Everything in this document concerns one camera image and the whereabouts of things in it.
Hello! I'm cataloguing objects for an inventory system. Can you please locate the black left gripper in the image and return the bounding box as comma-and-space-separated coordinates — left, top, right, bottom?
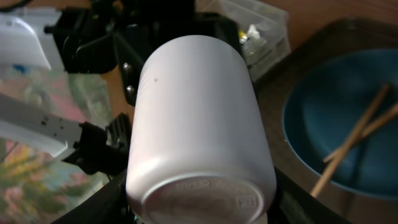
44, 0, 242, 105

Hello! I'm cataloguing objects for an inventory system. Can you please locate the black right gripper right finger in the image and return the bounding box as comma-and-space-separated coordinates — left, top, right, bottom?
267, 169, 350, 224

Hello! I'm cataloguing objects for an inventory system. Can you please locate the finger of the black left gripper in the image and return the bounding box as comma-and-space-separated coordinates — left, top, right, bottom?
63, 113, 131, 176

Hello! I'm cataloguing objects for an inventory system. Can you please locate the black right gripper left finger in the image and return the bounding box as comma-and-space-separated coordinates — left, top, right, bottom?
52, 169, 135, 224

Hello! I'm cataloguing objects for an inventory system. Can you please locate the pink cup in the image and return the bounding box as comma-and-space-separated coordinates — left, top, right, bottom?
126, 35, 276, 223

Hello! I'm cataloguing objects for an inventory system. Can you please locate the yellow green snack wrapper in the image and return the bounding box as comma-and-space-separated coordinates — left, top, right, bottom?
238, 24, 262, 45

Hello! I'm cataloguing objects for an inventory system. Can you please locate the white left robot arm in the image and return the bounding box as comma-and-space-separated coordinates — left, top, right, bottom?
1, 0, 241, 175

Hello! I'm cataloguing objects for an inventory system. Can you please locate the dark blue plate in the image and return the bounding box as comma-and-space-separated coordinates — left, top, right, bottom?
282, 49, 397, 200

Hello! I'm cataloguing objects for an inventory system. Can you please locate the wooden chopstick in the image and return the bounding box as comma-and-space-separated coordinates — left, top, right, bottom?
323, 103, 397, 163
310, 84, 391, 198

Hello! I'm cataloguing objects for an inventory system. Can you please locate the clear plastic bin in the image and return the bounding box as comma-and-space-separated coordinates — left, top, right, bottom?
196, 0, 291, 82

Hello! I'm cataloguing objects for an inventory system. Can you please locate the brown serving tray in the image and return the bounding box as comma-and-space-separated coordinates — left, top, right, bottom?
256, 18, 397, 223

